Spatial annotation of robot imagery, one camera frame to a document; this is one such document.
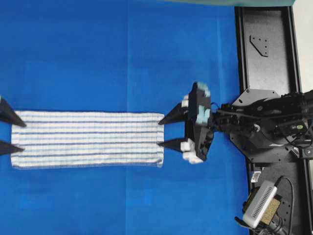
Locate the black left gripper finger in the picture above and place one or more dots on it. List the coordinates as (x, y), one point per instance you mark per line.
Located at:
(179, 144)
(177, 114)

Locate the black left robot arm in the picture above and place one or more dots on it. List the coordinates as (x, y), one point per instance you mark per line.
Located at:
(269, 122)

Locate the white blue striped towel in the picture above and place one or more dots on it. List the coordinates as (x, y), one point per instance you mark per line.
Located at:
(80, 139)

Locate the grey ventilated mini computer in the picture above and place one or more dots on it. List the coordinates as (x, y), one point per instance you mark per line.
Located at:
(259, 203)

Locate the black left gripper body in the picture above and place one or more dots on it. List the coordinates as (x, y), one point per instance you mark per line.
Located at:
(198, 130)

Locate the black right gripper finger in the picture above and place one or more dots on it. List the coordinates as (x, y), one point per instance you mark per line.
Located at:
(8, 115)
(8, 148)

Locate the black triangular bracket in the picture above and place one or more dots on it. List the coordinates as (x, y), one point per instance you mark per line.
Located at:
(261, 44)

